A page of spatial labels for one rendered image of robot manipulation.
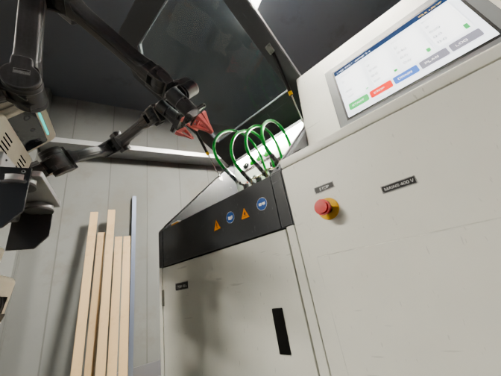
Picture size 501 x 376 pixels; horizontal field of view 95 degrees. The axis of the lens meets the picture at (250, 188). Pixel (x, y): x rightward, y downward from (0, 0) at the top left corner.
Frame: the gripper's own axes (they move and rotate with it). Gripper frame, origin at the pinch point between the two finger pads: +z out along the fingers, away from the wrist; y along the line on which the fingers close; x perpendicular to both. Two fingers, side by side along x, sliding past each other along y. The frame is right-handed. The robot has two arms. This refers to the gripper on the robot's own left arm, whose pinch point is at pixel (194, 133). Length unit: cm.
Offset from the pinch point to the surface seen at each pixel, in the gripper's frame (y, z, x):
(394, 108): -57, 46, 26
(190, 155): 139, -48, -152
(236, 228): -6, 39, 33
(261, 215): -16, 41, 33
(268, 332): -5, 61, 53
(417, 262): -43, 65, 46
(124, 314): 187, 24, 16
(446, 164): -56, 57, 36
